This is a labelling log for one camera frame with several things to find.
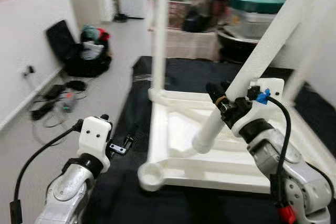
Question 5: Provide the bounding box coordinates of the grey box device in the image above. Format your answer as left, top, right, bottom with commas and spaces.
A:
60, 93, 77, 113

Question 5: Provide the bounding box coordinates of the black wok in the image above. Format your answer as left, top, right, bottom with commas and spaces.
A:
216, 29, 263, 62

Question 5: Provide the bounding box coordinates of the black tablecloth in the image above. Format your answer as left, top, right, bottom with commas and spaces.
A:
79, 56, 336, 224

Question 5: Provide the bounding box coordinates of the black power adapter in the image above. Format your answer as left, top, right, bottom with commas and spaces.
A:
30, 103, 56, 121
45, 84, 66, 99

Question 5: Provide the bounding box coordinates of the black fabric bag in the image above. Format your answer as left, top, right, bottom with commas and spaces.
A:
66, 40, 112, 78

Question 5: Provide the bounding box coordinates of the clear plastic storage container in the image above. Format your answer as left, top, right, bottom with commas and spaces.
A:
228, 10, 279, 38

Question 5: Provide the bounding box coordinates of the white plastic wrapper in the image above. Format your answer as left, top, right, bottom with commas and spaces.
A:
82, 43, 104, 59

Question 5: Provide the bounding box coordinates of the black plastic bag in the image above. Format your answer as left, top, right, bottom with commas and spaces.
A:
181, 0, 226, 33

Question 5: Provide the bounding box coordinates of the small black floor item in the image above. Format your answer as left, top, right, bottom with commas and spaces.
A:
113, 13, 129, 23

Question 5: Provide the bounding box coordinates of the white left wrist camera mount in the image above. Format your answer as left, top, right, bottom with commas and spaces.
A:
78, 116, 113, 172

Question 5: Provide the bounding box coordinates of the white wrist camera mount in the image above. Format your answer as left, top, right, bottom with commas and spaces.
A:
78, 116, 113, 172
231, 78, 285, 135

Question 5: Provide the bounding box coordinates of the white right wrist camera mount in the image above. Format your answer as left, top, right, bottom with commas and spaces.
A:
231, 78, 285, 135

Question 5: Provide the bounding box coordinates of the black floor cable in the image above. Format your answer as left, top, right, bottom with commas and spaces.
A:
29, 80, 87, 146

